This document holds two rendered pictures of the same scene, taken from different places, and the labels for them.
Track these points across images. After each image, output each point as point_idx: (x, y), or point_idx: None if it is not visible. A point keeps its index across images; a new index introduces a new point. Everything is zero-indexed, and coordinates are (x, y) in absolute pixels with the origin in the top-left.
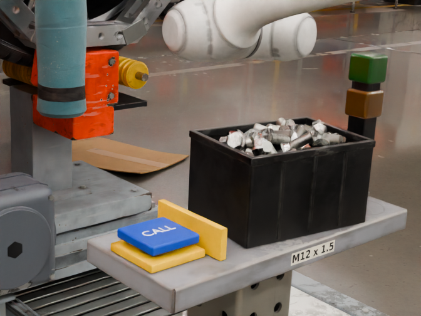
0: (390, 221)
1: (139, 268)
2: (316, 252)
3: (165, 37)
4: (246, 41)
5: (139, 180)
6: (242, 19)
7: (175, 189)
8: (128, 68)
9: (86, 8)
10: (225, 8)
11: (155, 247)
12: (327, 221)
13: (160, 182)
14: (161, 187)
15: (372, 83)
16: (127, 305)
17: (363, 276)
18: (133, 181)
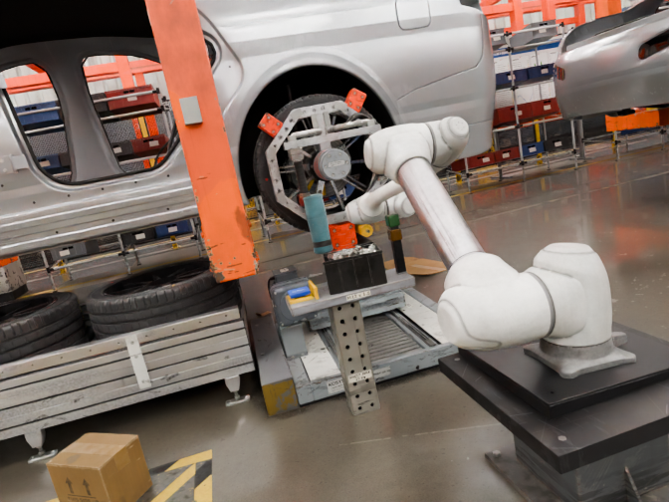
0: (403, 282)
1: (289, 303)
2: (360, 295)
3: (346, 216)
4: (374, 213)
5: (427, 278)
6: (367, 205)
7: (441, 281)
8: (361, 228)
9: (324, 209)
10: (362, 201)
11: (291, 295)
12: (366, 283)
13: (437, 278)
14: (435, 281)
15: (391, 226)
16: (370, 332)
17: None
18: (423, 279)
